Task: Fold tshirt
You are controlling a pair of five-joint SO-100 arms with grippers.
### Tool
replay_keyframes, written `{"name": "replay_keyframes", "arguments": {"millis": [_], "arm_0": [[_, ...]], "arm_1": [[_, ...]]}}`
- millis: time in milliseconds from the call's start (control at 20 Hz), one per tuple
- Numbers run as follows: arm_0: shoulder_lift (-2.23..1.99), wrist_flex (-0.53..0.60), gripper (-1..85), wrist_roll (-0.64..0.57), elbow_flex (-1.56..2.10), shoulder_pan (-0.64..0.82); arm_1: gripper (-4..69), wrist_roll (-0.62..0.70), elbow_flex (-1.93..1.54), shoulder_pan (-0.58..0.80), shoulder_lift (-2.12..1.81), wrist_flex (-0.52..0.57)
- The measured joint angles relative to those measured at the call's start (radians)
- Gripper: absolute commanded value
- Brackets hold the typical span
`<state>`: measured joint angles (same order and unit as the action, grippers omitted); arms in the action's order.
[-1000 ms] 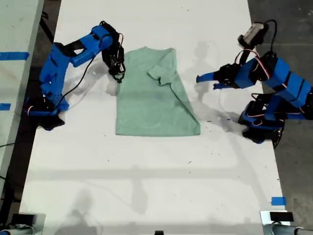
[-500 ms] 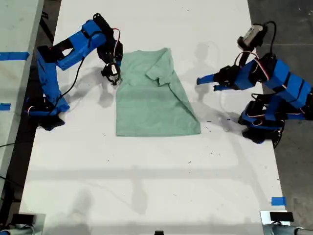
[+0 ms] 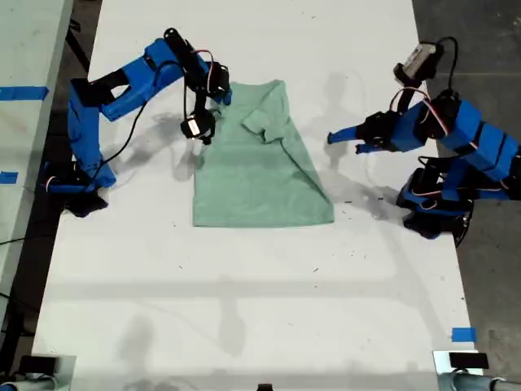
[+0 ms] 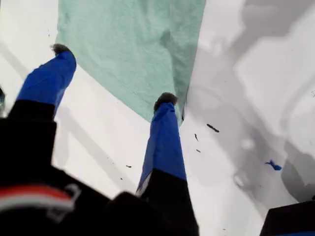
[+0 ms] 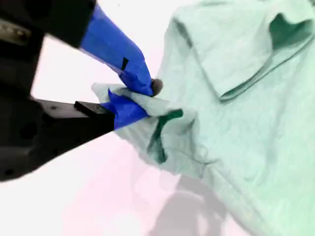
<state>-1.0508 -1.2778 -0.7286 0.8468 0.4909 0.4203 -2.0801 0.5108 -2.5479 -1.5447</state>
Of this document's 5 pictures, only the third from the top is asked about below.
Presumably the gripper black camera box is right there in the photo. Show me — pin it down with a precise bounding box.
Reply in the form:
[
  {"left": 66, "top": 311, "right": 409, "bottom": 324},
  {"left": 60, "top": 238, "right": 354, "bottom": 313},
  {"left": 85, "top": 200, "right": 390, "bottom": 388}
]
[
  {"left": 392, "top": 40, "right": 445, "bottom": 81},
  {"left": 180, "top": 115, "right": 216, "bottom": 147}
]

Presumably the small black box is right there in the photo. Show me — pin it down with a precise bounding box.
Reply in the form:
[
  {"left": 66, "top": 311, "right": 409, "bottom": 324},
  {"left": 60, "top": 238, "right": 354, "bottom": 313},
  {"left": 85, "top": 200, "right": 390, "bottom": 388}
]
[
  {"left": 449, "top": 352, "right": 489, "bottom": 370},
  {"left": 18, "top": 355, "right": 58, "bottom": 375}
]

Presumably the pale green t-shirt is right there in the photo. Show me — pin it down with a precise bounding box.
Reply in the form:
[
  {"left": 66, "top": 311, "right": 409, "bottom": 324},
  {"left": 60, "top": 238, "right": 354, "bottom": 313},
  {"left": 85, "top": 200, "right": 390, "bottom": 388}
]
[{"left": 190, "top": 79, "right": 335, "bottom": 229}]

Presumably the long blue tape strip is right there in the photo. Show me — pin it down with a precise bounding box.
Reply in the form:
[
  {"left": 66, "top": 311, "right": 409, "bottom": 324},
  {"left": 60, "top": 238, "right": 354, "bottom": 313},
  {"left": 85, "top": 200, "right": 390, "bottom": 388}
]
[{"left": 0, "top": 86, "right": 50, "bottom": 101}]

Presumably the shiny metal plate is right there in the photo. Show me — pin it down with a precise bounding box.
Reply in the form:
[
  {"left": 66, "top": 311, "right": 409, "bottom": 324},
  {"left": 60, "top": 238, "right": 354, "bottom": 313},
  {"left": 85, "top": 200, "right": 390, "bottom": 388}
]
[{"left": 432, "top": 349, "right": 485, "bottom": 378}]

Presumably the pale side table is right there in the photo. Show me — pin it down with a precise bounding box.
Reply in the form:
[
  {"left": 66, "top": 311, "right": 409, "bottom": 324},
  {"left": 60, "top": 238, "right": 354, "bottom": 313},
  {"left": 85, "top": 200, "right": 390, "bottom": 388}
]
[{"left": 0, "top": 0, "right": 75, "bottom": 323}]

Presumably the grey pipe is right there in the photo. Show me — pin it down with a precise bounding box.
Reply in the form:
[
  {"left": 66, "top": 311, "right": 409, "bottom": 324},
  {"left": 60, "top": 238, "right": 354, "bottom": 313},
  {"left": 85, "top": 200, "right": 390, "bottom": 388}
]
[
  {"left": 437, "top": 372, "right": 521, "bottom": 391},
  {"left": 0, "top": 374, "right": 58, "bottom": 391}
]

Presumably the square blue tape patch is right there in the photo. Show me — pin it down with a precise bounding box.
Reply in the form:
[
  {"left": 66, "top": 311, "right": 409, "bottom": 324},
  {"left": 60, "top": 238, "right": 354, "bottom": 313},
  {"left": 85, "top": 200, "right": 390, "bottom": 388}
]
[{"left": 451, "top": 327, "right": 477, "bottom": 343}]

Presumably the black stand leg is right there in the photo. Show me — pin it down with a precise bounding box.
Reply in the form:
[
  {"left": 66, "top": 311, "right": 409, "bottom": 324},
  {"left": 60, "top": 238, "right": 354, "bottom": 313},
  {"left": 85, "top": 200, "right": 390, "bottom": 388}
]
[{"left": 64, "top": 6, "right": 93, "bottom": 77}]

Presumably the gripper black camera cable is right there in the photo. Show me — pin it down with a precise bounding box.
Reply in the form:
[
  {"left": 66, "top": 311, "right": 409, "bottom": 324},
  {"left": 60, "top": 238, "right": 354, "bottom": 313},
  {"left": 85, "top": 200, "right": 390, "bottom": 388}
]
[
  {"left": 95, "top": 60, "right": 192, "bottom": 180},
  {"left": 435, "top": 36, "right": 459, "bottom": 94}
]

